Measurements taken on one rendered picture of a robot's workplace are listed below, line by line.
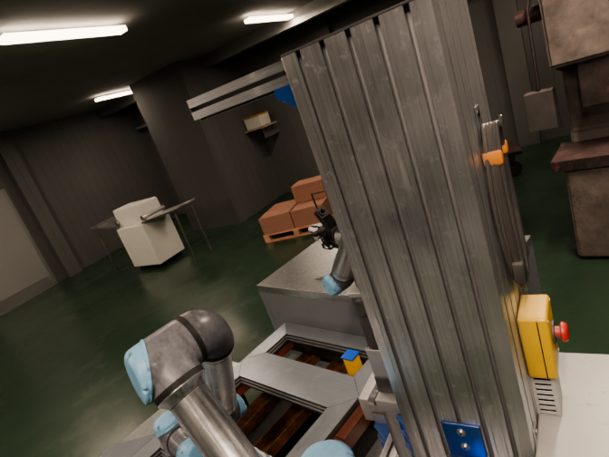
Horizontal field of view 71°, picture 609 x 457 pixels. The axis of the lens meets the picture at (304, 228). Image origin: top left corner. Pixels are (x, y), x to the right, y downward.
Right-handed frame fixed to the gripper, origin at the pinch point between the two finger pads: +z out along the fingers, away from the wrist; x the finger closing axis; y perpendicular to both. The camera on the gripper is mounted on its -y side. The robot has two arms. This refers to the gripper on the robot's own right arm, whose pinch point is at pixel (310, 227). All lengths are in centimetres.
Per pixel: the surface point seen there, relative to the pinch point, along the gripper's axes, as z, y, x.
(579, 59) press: 12, 25, 250
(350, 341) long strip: 6, 60, -6
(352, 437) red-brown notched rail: -33, 61, -39
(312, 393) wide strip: -7, 56, -37
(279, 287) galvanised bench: 54, 40, -7
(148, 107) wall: 750, -104, 174
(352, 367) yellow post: -9, 60, -17
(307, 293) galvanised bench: 33, 42, -2
